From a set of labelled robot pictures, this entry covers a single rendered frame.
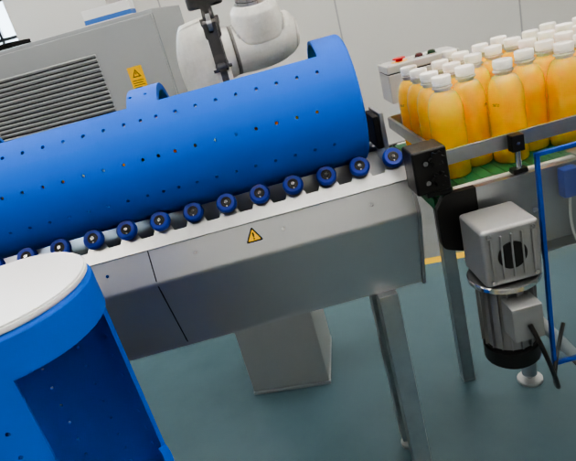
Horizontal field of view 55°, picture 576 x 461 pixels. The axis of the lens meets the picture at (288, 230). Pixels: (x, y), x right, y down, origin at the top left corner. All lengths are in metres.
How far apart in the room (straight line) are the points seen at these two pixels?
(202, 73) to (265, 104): 0.70
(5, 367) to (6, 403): 0.06
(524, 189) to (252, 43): 0.97
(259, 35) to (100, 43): 1.28
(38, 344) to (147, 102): 0.57
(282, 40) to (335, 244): 0.81
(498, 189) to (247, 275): 0.56
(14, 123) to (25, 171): 1.99
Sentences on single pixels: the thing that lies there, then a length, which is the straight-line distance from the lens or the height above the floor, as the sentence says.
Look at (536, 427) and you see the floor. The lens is 1.91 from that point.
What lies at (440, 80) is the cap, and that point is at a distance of 1.19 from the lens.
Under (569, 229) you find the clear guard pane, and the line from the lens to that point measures 1.26.
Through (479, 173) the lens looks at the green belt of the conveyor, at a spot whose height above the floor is 0.90.
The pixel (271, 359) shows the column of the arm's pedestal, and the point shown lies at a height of 0.15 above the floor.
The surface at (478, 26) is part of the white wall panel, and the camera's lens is 4.10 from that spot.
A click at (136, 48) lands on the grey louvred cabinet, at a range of 2.89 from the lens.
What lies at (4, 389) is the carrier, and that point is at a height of 0.95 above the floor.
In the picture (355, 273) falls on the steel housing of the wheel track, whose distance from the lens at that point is 1.32.
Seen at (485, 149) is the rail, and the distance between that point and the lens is 1.19.
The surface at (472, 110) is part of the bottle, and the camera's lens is 1.25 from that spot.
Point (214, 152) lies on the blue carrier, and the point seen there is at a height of 1.09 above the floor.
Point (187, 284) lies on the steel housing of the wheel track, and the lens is 1.27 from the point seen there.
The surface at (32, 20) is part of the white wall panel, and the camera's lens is 4.18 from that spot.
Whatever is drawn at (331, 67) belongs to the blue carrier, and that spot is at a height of 1.18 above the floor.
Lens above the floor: 1.33
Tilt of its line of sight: 22 degrees down
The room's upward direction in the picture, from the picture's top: 15 degrees counter-clockwise
